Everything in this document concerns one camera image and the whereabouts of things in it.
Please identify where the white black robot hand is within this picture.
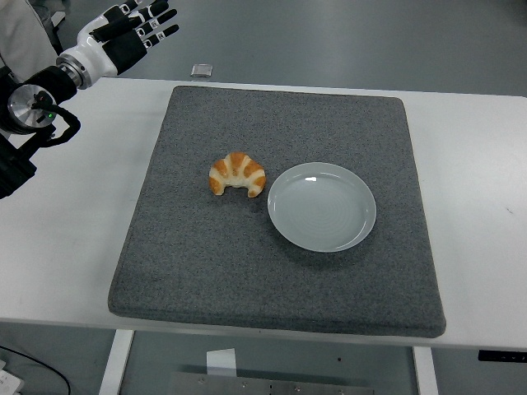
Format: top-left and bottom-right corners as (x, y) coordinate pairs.
(60, 0), (180, 81)

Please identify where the golden brown croissant bread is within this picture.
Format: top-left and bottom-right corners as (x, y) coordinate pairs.
(208, 151), (267, 199)

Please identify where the pale grey round plate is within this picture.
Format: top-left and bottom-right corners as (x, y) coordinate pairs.
(267, 161), (378, 253)

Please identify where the person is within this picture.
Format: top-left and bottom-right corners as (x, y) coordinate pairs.
(0, 0), (67, 83)

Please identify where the grey felt mat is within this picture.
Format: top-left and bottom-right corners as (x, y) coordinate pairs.
(106, 85), (448, 340)

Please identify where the white table leg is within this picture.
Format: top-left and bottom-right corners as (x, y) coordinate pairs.
(412, 346), (440, 395)
(98, 328), (135, 395)

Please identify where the white paper label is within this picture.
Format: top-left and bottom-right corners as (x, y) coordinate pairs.
(206, 348), (238, 377)

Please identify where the white power strip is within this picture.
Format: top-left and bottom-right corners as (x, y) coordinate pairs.
(0, 360), (25, 395)

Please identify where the black table control panel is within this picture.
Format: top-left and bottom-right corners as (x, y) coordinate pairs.
(478, 350), (527, 363)

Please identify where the black floor cable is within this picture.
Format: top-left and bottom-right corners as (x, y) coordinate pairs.
(0, 344), (72, 395)

